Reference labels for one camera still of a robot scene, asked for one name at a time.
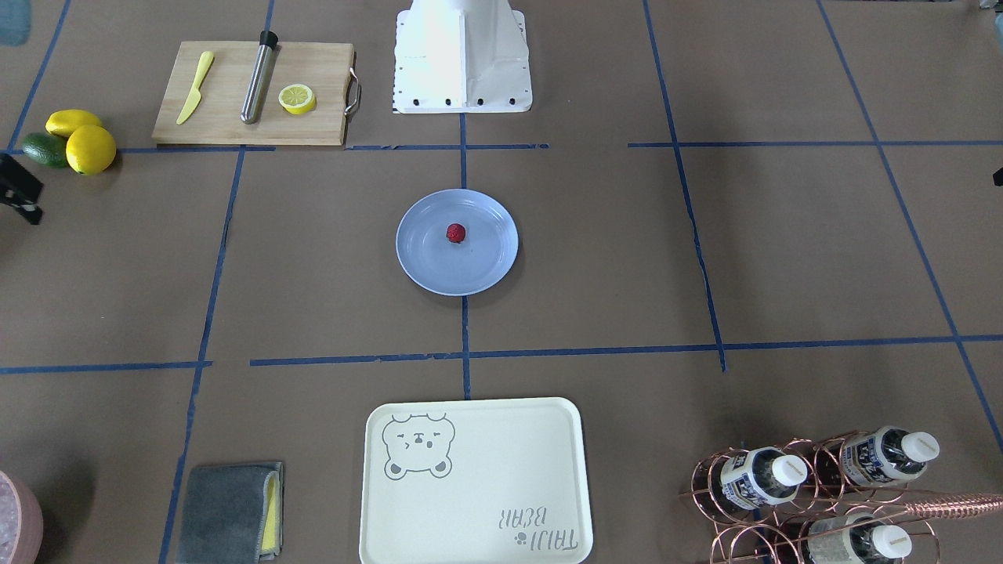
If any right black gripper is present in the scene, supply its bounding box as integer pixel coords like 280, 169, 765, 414
1, 153, 44, 226

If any bottle white cap rear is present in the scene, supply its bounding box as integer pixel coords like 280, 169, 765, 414
838, 426, 941, 488

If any copper wire bottle rack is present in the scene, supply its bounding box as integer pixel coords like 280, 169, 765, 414
680, 431, 1001, 563

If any pink bowl with ice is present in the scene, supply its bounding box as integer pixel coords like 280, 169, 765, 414
1, 472, 44, 563

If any cream bear tray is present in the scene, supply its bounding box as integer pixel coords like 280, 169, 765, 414
359, 397, 594, 563

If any lemon half slice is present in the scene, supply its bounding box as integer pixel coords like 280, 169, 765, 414
278, 83, 317, 115

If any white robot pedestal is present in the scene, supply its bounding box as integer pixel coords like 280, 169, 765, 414
392, 1, 534, 114

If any red strawberry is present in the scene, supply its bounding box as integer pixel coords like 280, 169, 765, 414
445, 222, 467, 245

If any green lime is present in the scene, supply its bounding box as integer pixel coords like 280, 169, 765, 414
21, 132, 69, 170

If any blue plate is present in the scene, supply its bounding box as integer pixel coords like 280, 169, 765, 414
395, 189, 520, 297

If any bottle white cap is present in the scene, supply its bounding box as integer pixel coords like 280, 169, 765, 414
714, 446, 810, 514
838, 426, 941, 488
800, 513, 913, 563

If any yellow plastic knife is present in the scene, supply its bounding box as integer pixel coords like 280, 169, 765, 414
176, 51, 215, 125

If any grey folded cloth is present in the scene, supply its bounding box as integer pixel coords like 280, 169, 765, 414
175, 461, 285, 563

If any wooden cutting board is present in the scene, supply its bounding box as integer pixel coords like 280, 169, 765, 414
151, 42, 356, 147

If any yellow lemon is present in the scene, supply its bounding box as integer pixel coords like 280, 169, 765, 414
45, 108, 103, 139
66, 125, 118, 175

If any bottle white cap front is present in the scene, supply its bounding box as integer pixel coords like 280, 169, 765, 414
800, 513, 913, 563

